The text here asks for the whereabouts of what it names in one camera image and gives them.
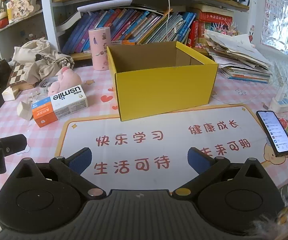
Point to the pink cartoon figure ornament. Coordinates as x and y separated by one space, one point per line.
21 2

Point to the yellow cardboard box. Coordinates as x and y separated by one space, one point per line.
158 92

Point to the small orange white box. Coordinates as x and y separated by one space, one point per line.
125 42

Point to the thick red book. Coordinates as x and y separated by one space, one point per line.
216 18

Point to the row of colourful books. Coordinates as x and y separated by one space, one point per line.
134 27

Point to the white flat lamp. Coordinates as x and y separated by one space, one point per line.
104 5

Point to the white orange toothpaste box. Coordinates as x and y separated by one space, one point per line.
59 106

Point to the stack of papers and booklets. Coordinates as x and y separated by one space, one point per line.
238 57

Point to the pink plush toy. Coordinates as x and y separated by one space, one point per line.
66 78

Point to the wooden chessboard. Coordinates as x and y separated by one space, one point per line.
18 76

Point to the pale wooden block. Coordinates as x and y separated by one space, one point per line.
24 111
9 94

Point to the white bookshelf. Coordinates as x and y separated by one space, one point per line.
50 17

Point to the pink cartoon cylinder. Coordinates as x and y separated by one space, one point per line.
99 50

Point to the dark brown bag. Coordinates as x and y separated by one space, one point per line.
3 71

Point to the cartoon wall sticker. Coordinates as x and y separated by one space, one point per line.
252 33

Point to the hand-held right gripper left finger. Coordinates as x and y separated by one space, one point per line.
81 160

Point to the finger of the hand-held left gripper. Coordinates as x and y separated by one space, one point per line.
11 143

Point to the black smartphone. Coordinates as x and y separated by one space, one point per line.
273 132

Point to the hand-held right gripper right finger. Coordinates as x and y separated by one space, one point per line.
198 160

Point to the small white blue box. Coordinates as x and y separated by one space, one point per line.
283 103

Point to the clear tape roll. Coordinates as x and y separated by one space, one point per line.
44 83

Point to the beige cloth bag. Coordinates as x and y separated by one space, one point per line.
34 55

